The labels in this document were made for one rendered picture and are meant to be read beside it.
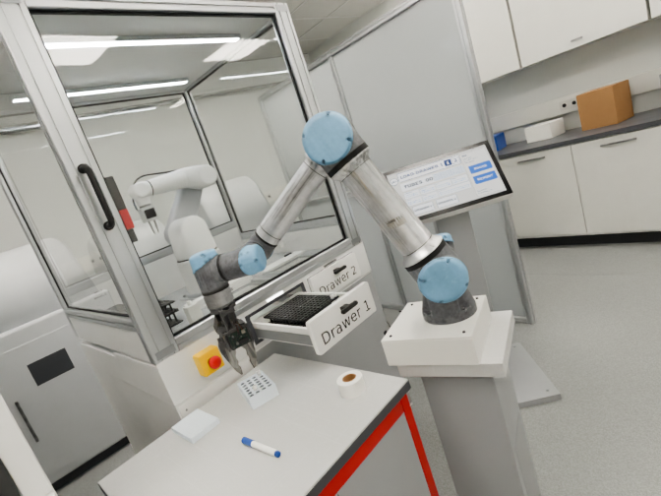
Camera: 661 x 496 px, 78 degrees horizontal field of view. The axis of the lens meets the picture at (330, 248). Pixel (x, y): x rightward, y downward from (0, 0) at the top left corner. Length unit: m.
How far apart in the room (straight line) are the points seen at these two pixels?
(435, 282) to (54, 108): 1.07
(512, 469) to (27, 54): 1.69
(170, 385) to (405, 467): 0.71
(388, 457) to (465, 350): 0.32
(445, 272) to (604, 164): 2.86
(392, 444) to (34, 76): 1.30
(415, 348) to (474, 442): 0.34
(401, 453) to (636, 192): 2.97
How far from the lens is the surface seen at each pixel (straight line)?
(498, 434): 1.30
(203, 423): 1.28
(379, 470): 1.11
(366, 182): 0.94
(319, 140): 0.93
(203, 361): 1.35
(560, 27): 4.08
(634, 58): 4.31
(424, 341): 1.11
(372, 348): 1.93
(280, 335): 1.37
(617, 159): 3.69
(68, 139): 1.32
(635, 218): 3.79
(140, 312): 1.31
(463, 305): 1.16
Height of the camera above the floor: 1.36
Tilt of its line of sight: 12 degrees down
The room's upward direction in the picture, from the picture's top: 19 degrees counter-clockwise
